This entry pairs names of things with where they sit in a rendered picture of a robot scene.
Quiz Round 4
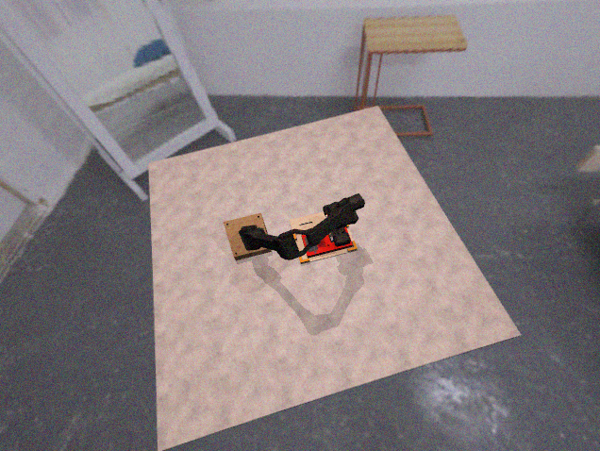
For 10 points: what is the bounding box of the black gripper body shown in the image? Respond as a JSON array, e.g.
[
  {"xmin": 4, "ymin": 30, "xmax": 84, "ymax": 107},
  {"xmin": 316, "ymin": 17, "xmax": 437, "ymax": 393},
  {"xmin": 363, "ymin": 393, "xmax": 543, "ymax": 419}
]
[{"xmin": 323, "ymin": 204, "xmax": 351, "ymax": 247}]

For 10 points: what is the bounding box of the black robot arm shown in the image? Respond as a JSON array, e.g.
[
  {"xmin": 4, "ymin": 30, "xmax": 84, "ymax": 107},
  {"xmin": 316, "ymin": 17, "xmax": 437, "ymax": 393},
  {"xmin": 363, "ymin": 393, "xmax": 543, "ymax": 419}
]
[{"xmin": 239, "ymin": 193, "xmax": 365, "ymax": 260}]

